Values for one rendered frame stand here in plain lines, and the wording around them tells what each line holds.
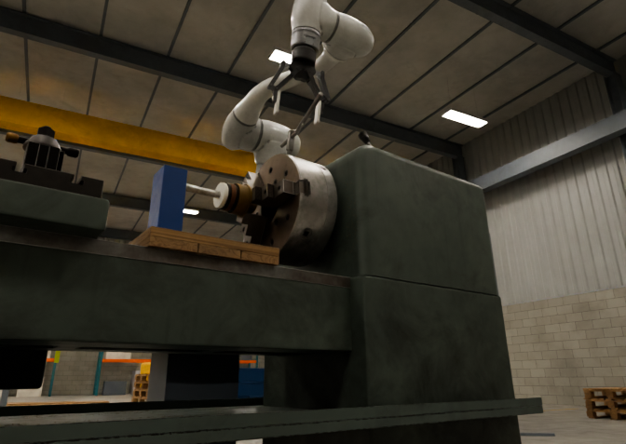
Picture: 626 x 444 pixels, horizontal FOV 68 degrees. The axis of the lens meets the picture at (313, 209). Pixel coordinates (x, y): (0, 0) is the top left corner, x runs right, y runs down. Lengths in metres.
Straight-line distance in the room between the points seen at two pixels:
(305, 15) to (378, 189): 0.57
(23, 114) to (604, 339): 13.71
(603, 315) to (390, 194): 11.08
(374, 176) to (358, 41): 0.48
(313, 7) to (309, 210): 0.63
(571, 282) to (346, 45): 11.53
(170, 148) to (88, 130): 1.90
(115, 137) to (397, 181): 11.23
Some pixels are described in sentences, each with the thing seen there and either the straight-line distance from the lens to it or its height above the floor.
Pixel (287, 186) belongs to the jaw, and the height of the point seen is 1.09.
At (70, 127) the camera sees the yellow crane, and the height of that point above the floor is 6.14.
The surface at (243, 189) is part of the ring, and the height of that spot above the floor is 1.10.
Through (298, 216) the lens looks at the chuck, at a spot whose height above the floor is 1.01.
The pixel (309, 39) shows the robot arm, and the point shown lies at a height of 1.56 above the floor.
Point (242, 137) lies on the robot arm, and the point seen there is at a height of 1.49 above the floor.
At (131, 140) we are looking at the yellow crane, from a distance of 12.39.
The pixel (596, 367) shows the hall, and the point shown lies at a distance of 12.41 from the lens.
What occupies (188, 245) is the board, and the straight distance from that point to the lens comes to 1.00.
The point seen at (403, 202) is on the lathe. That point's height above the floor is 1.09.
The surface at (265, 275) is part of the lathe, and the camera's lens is 1.08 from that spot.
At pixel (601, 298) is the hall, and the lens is 12.30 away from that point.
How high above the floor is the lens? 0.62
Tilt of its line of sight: 20 degrees up
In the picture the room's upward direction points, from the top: straight up
